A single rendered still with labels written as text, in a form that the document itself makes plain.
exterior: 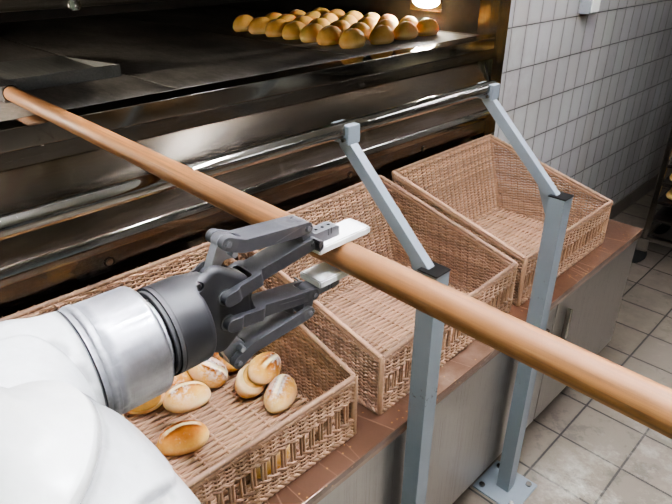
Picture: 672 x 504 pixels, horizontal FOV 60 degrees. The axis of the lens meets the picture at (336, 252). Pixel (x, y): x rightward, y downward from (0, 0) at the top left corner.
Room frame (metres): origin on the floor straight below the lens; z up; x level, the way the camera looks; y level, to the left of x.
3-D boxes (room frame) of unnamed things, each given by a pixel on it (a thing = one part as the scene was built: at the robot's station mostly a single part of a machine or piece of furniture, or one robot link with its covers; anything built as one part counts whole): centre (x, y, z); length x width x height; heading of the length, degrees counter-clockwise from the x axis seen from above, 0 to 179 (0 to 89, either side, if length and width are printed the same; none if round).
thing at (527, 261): (1.70, -0.53, 0.72); 0.56 x 0.49 x 0.28; 135
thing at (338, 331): (1.29, -0.11, 0.72); 0.56 x 0.49 x 0.28; 136
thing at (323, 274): (0.52, 0.00, 1.17); 0.07 x 0.03 x 0.01; 134
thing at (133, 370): (0.36, 0.16, 1.19); 0.09 x 0.06 x 0.09; 44
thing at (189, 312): (0.41, 0.11, 1.19); 0.09 x 0.07 x 0.08; 134
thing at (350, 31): (2.18, 0.00, 1.21); 0.61 x 0.48 x 0.06; 45
